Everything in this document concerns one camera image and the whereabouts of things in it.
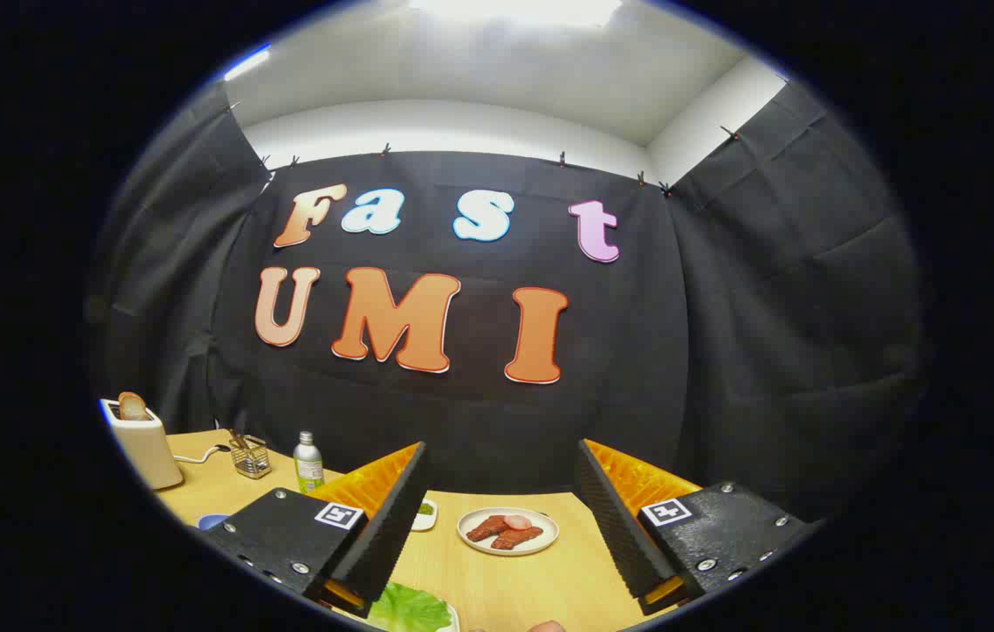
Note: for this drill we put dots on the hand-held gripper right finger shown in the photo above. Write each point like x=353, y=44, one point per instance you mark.
x=611, y=518

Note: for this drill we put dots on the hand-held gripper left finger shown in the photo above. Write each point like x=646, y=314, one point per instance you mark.
x=392, y=518

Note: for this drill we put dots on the green lettuce leaf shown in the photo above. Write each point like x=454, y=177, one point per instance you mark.
x=409, y=610

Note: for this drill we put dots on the toasted bread slice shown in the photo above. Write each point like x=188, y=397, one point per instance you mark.
x=133, y=406

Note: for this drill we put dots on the white divided dish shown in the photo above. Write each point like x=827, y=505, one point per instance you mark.
x=425, y=520

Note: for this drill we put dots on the white round plate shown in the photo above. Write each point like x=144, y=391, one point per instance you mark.
x=475, y=542

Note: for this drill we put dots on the pink sausage slice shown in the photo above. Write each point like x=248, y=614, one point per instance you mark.
x=518, y=522

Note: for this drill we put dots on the red-brown meat piece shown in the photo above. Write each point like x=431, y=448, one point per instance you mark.
x=516, y=538
x=486, y=529

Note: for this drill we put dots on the silver bottle green label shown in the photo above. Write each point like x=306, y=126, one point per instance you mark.
x=308, y=465

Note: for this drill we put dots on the black backdrop cloth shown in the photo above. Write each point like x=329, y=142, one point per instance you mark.
x=637, y=351

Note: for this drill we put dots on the blue round plate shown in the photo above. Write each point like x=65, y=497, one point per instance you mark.
x=212, y=521

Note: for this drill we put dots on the white toaster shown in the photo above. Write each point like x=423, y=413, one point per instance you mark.
x=150, y=452

